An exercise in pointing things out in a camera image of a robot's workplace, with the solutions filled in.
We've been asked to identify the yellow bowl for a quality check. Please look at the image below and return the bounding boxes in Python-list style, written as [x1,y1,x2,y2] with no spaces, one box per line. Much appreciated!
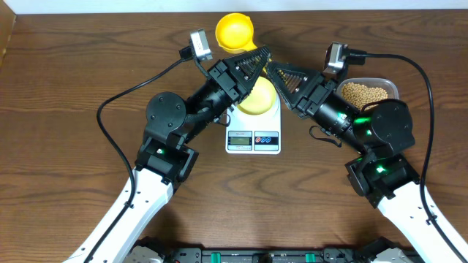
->
[237,77,276,115]

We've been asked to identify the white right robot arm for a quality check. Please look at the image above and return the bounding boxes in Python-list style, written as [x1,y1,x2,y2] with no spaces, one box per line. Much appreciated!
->
[266,62,467,262]

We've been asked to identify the soybeans in container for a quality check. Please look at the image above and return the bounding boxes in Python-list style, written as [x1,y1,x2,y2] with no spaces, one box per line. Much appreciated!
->
[341,83,388,109]

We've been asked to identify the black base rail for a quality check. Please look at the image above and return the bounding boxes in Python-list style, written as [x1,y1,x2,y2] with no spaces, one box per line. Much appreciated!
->
[126,236,425,263]

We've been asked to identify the yellow measuring scoop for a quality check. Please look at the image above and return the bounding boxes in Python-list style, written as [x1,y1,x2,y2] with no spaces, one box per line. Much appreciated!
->
[215,12,257,54]

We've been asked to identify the clear plastic container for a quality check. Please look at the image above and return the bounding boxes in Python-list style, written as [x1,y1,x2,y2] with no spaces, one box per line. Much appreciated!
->
[336,77,399,110]

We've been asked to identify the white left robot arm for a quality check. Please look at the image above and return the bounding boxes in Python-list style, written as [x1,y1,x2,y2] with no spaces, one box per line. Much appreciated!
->
[68,46,271,262]

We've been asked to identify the white digital kitchen scale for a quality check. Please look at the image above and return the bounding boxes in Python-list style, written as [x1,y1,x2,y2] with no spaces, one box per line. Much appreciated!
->
[225,94,282,155]

